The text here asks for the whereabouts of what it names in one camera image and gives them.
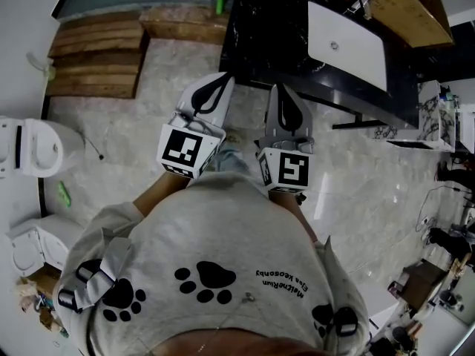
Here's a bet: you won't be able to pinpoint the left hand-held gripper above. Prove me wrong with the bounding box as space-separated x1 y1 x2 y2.
157 70 236 179

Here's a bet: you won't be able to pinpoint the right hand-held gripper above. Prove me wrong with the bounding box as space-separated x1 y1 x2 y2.
255 82 315 194

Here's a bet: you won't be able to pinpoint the person's right forearm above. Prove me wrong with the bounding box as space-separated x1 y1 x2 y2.
267 191 320 243

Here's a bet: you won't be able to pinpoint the person's left forearm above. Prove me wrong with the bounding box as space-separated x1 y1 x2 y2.
133 171 194 217

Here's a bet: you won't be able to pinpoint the black marble table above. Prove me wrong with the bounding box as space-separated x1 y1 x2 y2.
218 0 421 130

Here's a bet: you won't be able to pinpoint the white rectangular sink basin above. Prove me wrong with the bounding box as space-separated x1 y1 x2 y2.
307 0 389 93

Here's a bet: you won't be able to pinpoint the person's blue jeans leg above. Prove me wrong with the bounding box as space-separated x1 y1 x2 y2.
212 148 252 178

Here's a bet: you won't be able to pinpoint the wooden beam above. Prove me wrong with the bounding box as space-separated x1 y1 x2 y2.
139 5 232 46

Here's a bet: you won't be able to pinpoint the stepped wooden planks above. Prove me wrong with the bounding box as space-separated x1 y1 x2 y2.
46 11 151 100

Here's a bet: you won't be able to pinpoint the chrome faucet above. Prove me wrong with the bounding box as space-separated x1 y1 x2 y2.
343 0 374 20

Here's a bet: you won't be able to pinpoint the grey paw-print sweatshirt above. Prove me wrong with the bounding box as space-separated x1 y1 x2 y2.
53 172 372 356

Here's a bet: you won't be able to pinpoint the large brown cardboard box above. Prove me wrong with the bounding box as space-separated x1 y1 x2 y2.
365 0 456 50

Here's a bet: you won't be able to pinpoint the small green floor item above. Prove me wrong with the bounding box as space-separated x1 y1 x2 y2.
56 180 73 208

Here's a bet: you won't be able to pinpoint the white toilet with open lid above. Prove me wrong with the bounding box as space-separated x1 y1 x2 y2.
0 116 85 179
5 213 87 280

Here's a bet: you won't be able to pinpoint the flat brown cardboard box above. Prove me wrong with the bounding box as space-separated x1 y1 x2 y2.
27 265 65 297

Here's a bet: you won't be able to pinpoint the pile of rubbish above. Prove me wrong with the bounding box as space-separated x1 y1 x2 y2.
16 278 70 339

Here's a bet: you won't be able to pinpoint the thin black-tipped cable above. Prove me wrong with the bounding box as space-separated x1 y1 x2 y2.
79 133 106 161

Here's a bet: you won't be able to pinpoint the thin black floor cable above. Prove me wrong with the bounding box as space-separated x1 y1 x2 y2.
415 185 472 234

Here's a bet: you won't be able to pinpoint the white wall hose valve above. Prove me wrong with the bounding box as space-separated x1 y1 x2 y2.
25 51 57 82

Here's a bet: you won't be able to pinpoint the grey shoulder strap with buckles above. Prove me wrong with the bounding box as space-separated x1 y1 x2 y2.
57 237 131 313

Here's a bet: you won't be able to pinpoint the black shoulder strap buckle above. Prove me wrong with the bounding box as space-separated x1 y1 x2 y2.
332 306 361 337

